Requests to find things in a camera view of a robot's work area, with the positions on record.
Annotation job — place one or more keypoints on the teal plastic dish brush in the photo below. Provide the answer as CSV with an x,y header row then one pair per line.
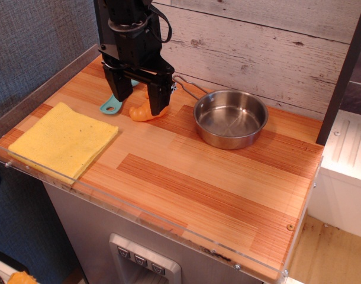
x,y
111,106

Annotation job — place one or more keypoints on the clear acrylic table guard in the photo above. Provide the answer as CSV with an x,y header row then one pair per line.
x,y
242,208

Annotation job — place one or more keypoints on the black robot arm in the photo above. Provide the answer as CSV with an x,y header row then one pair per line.
x,y
136,13

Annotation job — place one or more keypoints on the folded yellow cloth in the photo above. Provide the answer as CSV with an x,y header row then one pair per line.
x,y
63,143

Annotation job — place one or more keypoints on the grey toy fridge cabinet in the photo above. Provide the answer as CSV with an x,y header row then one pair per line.
x,y
89,227

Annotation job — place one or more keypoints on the silver ice dispenser panel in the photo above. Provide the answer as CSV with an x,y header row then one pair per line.
x,y
135,263

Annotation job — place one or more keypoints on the dark right shelf post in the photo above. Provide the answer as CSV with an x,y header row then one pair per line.
x,y
341,85

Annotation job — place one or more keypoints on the small stainless steel pot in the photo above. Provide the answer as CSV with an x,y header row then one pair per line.
x,y
226,119

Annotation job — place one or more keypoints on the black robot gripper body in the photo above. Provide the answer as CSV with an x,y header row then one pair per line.
x,y
137,50

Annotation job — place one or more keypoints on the orange plastic toy croissant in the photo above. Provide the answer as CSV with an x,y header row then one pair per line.
x,y
143,113

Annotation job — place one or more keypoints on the white toy sink unit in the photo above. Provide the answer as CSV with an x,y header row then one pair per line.
x,y
336,196

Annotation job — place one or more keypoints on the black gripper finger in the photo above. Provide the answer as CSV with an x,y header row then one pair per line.
x,y
120,85
159,92

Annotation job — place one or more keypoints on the orange object bottom left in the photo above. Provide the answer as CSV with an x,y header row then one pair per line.
x,y
19,278

